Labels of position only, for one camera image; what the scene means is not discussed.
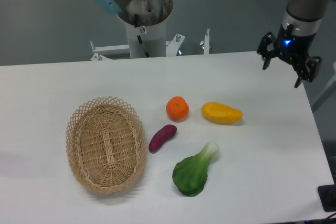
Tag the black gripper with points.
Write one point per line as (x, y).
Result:
(293, 50)

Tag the yellow mango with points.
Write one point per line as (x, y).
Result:
(221, 113)

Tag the orange tangerine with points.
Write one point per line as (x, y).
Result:
(177, 108)

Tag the black device at table edge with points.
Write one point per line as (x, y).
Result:
(327, 197)

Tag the purple sweet potato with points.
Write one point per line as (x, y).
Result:
(163, 135)

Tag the green bok choy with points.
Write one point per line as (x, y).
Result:
(190, 175)

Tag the oval wicker basket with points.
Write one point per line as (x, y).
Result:
(105, 145)

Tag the white metal frame bracket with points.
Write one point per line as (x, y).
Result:
(147, 49)

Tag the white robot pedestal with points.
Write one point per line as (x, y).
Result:
(146, 19)

